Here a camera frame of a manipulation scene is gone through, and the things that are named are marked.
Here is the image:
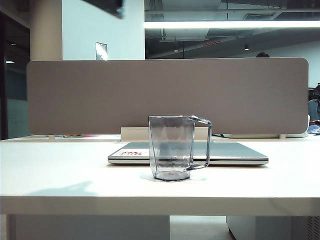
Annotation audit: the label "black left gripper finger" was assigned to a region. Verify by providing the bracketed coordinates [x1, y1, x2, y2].
[82, 0, 125, 20]

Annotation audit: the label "clear faceted plastic cup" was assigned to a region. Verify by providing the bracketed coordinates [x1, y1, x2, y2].
[148, 114, 213, 181]

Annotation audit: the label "white box behind laptop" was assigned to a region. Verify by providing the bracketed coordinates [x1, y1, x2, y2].
[120, 126, 210, 143]

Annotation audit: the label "silver Dell laptop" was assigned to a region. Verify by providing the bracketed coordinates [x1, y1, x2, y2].
[107, 141, 269, 166]

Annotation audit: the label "paper notice on pillar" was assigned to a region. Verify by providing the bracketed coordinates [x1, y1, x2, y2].
[95, 41, 109, 61]

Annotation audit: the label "brown fabric desk divider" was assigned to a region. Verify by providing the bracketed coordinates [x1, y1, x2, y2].
[26, 57, 310, 136]

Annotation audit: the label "long white ceiling light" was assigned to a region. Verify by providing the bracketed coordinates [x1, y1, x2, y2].
[143, 20, 320, 29]

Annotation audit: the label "papers on neighbouring desk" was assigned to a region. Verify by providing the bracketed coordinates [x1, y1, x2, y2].
[44, 133, 101, 139]

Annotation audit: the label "white red-lettered sticker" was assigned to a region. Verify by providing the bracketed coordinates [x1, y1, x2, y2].
[119, 148, 151, 157]

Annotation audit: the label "seated person in background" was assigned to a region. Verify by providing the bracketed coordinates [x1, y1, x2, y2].
[308, 84, 320, 123]

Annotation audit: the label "blue patterned cloth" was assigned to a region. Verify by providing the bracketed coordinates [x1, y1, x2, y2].
[307, 124, 320, 136]

